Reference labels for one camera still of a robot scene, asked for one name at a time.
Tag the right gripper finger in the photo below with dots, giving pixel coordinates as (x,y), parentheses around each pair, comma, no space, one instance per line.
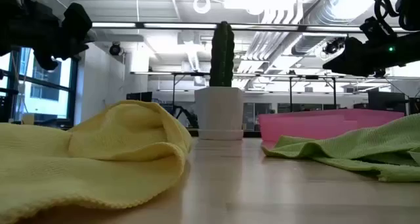
(348,59)

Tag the green microfiber towel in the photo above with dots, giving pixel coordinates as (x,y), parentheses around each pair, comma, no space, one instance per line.
(361,145)

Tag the yellow microfiber towel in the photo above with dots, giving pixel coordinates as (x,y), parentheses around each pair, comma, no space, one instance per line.
(98,158)

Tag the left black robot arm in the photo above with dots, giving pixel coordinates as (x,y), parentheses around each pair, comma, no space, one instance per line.
(16,20)

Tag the small black robot arm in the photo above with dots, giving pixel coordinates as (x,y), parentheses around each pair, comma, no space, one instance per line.
(187,115)

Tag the pink plastic basket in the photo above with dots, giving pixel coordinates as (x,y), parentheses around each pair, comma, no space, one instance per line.
(311,125)

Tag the black ceiling spotlight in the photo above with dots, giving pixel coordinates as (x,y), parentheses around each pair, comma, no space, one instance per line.
(115,49)
(333,46)

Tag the black computer monitor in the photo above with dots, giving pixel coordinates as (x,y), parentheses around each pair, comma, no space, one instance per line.
(139,96)
(387,102)

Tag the pale yellow box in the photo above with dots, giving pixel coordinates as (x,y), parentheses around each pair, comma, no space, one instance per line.
(28,119)

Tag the green cactus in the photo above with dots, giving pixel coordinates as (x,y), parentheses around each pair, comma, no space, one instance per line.
(222,53)

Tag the white plant pot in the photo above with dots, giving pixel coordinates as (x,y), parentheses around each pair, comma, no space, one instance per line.
(219,112)

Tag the white round ceiling lamp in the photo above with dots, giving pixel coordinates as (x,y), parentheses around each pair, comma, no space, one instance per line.
(201,5)

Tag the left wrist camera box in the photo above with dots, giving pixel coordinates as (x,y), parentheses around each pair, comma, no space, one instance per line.
(77,17)

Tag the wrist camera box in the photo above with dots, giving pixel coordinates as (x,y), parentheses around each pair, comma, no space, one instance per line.
(374,28)
(77,17)

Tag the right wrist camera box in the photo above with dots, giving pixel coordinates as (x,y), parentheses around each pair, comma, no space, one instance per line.
(374,28)

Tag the black window frame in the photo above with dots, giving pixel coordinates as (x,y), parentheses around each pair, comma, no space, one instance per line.
(73,92)

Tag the black metal workstation frame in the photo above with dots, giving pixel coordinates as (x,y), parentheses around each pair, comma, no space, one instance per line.
(290,92)
(174,86)

